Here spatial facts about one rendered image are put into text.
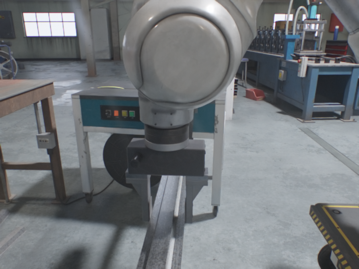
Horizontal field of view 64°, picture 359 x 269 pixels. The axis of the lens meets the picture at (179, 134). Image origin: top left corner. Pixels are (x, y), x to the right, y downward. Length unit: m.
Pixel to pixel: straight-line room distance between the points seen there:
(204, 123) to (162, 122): 1.18
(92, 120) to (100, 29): 11.42
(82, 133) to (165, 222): 1.40
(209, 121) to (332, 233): 0.79
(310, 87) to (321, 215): 2.74
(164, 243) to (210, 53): 0.32
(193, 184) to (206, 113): 1.12
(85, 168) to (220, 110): 0.93
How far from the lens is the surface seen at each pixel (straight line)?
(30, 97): 1.74
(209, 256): 1.61
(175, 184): 0.63
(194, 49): 0.23
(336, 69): 4.16
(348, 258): 1.25
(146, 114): 0.45
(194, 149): 0.48
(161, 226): 0.51
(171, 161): 0.49
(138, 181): 0.52
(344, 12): 1.42
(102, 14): 13.13
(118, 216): 1.91
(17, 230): 1.94
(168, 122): 0.44
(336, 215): 1.48
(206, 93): 0.24
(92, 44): 8.30
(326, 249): 1.55
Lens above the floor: 1.06
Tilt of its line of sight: 19 degrees down
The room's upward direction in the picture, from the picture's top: straight up
